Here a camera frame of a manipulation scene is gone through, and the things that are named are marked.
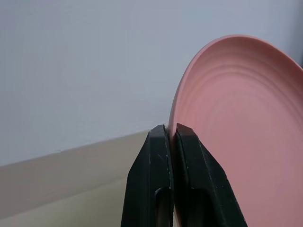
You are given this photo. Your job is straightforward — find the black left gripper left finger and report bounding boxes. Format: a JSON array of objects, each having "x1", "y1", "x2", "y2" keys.
[{"x1": 120, "y1": 124, "x2": 175, "y2": 227}]

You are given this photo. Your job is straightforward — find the pink ribbed plate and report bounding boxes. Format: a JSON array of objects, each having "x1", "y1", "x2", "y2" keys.
[{"x1": 167, "y1": 35, "x2": 303, "y2": 227}]

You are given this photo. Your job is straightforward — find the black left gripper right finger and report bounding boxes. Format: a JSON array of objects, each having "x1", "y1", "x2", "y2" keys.
[{"x1": 174, "y1": 122, "x2": 248, "y2": 227}]

